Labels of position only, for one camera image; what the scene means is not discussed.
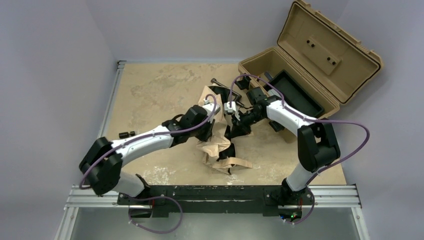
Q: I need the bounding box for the beige folding umbrella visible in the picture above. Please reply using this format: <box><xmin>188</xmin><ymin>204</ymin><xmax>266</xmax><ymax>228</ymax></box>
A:
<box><xmin>196</xmin><ymin>86</ymin><xmax>253</xmax><ymax>175</ymax></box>

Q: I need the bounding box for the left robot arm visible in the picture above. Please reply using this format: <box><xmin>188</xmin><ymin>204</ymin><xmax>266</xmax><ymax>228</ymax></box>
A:
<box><xmin>78</xmin><ymin>103</ymin><xmax>221</xmax><ymax>198</ymax></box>

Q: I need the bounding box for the black pipe fitting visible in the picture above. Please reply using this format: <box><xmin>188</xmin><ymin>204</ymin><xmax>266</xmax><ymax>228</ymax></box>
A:
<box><xmin>209</xmin><ymin>78</ymin><xmax>245</xmax><ymax>108</ymax></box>

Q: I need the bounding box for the black toolbox tray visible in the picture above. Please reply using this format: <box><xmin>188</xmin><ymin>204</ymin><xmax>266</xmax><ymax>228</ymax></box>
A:
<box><xmin>264</xmin><ymin>70</ymin><xmax>325</xmax><ymax>118</ymax></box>

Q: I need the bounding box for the small black cylinder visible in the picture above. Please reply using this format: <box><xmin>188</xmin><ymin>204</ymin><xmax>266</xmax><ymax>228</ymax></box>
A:
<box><xmin>118</xmin><ymin>131</ymin><xmax>136</xmax><ymax>139</ymax></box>

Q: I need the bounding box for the tan plastic toolbox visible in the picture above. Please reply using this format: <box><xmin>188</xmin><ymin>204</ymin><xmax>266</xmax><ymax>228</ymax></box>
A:
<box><xmin>238</xmin><ymin>0</ymin><xmax>384</xmax><ymax>144</ymax></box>

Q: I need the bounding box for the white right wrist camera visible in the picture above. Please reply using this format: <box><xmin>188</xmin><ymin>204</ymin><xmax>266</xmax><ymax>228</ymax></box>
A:
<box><xmin>223</xmin><ymin>101</ymin><xmax>241</xmax><ymax>121</ymax></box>

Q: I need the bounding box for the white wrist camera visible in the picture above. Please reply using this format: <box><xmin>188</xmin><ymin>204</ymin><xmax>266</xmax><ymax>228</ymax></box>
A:
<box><xmin>223</xmin><ymin>101</ymin><xmax>241</xmax><ymax>121</ymax></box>
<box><xmin>202</xmin><ymin>94</ymin><xmax>221</xmax><ymax>123</ymax></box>

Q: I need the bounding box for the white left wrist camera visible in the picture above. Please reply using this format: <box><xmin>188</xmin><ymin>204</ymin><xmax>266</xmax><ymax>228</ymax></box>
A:
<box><xmin>202</xmin><ymin>94</ymin><xmax>221</xmax><ymax>123</ymax></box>

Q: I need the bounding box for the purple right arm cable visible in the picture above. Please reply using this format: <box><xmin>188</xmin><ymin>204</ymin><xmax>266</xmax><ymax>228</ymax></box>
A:
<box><xmin>226</xmin><ymin>74</ymin><xmax>371</xmax><ymax>186</ymax></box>

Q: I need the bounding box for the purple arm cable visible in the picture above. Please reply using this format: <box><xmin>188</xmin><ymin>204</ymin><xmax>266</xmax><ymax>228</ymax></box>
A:
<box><xmin>226</xmin><ymin>74</ymin><xmax>371</xmax><ymax>186</ymax></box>
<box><xmin>78</xmin><ymin>94</ymin><xmax>220</xmax><ymax>190</ymax></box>

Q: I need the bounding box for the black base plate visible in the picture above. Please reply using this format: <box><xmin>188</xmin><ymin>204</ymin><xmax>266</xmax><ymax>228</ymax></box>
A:
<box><xmin>117</xmin><ymin>185</ymin><xmax>313</xmax><ymax>219</ymax></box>

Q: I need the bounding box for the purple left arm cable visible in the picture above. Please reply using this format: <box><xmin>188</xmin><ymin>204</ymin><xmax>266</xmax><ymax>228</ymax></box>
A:
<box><xmin>78</xmin><ymin>94</ymin><xmax>220</xmax><ymax>190</ymax></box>

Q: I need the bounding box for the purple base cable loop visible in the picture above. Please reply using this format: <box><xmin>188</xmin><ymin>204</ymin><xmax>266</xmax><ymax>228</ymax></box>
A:
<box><xmin>128</xmin><ymin>196</ymin><xmax>184</xmax><ymax>235</ymax></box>

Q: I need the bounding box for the aluminium frame rail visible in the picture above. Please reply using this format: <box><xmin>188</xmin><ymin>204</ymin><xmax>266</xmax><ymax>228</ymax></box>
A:
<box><xmin>54</xmin><ymin>60</ymin><xmax>371</xmax><ymax>240</ymax></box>

